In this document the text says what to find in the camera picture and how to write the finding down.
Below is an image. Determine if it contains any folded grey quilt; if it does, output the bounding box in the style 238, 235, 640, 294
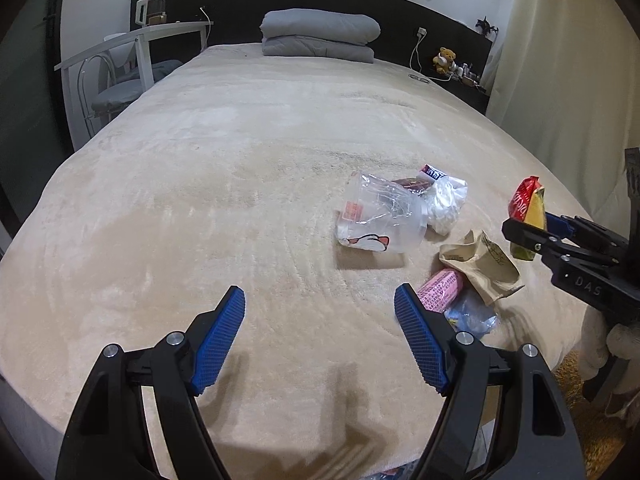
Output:
259, 8, 382, 64

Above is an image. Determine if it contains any white desk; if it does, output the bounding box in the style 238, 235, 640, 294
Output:
54, 21, 215, 141

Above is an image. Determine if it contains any black headboard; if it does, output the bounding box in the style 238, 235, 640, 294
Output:
131, 0, 493, 116

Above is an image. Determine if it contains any pink packet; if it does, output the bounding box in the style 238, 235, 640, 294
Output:
416, 269, 466, 315

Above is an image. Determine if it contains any dark sliding door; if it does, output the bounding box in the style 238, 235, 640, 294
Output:
0, 0, 76, 221

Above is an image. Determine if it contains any chair with grey cushion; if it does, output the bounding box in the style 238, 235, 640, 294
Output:
75, 32, 183, 121

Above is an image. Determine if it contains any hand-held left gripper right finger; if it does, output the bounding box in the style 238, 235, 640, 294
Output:
393, 283, 587, 480

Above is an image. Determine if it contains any red yellow snack packet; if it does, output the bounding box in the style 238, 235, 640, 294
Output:
507, 176, 548, 261

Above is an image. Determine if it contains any white charger cable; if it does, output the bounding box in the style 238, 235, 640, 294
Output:
410, 27, 428, 68

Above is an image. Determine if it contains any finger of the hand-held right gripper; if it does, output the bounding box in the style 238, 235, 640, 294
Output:
545, 211, 632, 260
501, 217, 566, 263

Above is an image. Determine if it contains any cream curtain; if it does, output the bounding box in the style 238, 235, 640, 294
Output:
485, 0, 640, 221

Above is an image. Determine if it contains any brown shaggy rug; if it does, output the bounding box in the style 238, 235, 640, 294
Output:
550, 350, 633, 480

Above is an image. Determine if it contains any white countertop appliance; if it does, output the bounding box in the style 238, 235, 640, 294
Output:
136, 0, 168, 28

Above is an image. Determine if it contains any white plastic bag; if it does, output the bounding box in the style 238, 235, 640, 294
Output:
427, 175, 469, 236

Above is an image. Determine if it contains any yellow teddy bear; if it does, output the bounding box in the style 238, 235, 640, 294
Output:
433, 47, 458, 75

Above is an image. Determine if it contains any dark red wrapper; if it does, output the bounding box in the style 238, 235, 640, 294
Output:
392, 177, 432, 195

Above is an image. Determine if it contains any brown paper bag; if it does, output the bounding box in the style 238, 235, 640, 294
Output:
439, 230, 526, 306

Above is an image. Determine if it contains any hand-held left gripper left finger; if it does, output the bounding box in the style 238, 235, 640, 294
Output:
55, 285, 247, 480

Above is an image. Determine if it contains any clear blue wrapper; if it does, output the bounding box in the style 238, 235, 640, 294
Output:
444, 287, 501, 340

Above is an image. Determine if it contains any person's right hand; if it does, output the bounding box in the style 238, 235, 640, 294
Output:
582, 305, 640, 393

